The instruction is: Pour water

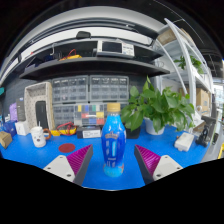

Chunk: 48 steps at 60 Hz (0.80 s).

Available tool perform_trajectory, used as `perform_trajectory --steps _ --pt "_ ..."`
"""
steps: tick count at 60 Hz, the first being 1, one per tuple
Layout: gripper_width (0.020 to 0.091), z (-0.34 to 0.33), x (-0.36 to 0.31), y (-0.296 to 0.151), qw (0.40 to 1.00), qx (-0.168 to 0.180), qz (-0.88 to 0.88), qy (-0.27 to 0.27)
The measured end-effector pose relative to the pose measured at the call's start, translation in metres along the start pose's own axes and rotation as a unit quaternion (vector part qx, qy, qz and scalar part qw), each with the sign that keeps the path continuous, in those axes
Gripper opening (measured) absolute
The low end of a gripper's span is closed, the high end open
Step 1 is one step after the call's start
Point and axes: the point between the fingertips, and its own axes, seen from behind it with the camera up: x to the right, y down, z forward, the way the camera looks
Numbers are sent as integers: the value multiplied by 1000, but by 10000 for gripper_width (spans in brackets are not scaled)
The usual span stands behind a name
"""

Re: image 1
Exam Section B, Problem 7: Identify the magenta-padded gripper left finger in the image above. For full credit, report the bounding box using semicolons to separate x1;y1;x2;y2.
43;143;94;187

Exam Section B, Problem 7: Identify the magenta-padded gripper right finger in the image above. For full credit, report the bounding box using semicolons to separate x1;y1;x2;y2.
134;144;184;185

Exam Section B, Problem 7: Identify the blue drink bottle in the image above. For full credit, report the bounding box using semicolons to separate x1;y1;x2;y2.
100;102;128;178

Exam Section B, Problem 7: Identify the flat round red coaster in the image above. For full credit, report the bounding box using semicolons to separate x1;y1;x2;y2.
58;142;77;154

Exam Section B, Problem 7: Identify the white adapter block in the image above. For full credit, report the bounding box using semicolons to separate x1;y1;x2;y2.
174;132;195;153

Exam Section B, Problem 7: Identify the yellow multimeter with red leads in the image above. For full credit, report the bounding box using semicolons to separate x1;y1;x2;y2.
49;121;78;137

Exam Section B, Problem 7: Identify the white mug with face print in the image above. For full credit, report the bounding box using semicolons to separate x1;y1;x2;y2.
30;125;48;148

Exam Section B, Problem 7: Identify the black box with white label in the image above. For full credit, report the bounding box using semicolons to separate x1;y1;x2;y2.
76;125;102;139

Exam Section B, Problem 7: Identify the black flat case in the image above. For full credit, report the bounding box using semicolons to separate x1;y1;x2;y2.
125;124;142;140

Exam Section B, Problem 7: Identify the black stand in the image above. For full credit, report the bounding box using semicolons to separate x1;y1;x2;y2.
195;114;218;148

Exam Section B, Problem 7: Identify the small white box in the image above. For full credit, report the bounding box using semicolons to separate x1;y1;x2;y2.
14;120;31;136

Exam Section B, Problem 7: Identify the black flat device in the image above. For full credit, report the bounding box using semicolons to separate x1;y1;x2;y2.
35;100;50;130

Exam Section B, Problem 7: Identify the clear box of coloured parts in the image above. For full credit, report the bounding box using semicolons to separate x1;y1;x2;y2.
73;103;106;127

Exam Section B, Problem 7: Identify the green plant in white pot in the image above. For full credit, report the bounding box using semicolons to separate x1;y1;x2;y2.
120;75;196;136

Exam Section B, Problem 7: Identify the brown cardboard box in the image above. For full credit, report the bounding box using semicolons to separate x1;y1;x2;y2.
0;130;13;150

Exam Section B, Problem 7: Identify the blue box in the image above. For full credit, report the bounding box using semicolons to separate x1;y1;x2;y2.
2;119;18;138

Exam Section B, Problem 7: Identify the dark grey flat box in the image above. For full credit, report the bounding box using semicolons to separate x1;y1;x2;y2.
15;98;26;122

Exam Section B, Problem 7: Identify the purple bag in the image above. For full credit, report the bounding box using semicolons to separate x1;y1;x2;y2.
8;102;19;122

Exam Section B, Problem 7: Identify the cream dotted storage basket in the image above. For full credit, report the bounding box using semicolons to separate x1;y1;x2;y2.
23;81;56;132

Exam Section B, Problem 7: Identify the white shelf unit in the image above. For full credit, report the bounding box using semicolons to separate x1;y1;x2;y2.
154;18;214;131

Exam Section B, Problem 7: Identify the brown tape ring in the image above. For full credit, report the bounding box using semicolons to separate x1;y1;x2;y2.
42;128;53;141

